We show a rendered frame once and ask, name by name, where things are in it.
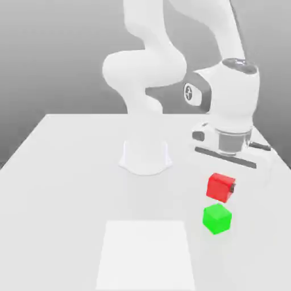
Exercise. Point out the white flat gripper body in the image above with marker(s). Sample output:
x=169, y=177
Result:
x=225, y=158

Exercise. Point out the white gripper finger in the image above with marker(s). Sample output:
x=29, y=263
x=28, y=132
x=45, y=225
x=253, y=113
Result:
x=233, y=187

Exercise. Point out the small red cube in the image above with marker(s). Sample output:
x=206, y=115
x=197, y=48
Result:
x=218, y=187

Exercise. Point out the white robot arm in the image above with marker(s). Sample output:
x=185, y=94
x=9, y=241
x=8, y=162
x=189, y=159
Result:
x=141, y=68

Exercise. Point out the small green cube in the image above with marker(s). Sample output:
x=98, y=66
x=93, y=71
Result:
x=216, y=219

